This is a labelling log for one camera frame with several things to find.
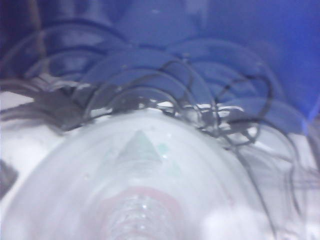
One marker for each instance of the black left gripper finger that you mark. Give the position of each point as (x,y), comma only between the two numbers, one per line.
(6,178)

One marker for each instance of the clear plastic water bottle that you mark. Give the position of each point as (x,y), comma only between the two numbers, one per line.
(150,175)

